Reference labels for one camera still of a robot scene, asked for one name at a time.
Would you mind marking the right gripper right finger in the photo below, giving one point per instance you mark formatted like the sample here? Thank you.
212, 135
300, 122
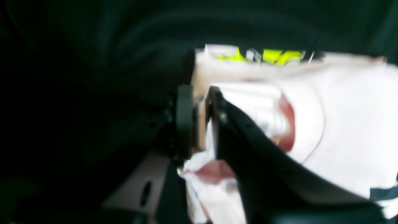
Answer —
274, 188

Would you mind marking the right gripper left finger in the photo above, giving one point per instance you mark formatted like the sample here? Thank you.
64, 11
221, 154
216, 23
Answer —
154, 191

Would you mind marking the pink T-shirt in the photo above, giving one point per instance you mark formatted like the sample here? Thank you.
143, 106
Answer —
334, 114

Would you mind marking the black table cloth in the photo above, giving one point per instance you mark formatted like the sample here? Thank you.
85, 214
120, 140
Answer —
86, 85

